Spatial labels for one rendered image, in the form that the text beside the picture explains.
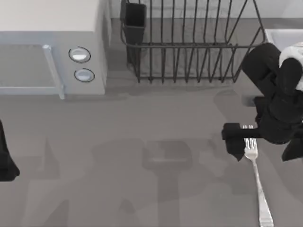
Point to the silver fork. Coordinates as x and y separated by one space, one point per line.
259 184

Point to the white sink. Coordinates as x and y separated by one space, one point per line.
277 37

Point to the black cutlery holder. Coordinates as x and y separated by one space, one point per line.
133 21

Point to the round silver microwave knob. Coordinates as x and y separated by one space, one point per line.
84 75
79 54

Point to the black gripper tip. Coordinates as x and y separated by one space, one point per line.
7 160

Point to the glass microwave door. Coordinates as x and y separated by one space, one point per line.
21 66

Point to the pale microwave oven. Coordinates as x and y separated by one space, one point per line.
47 16

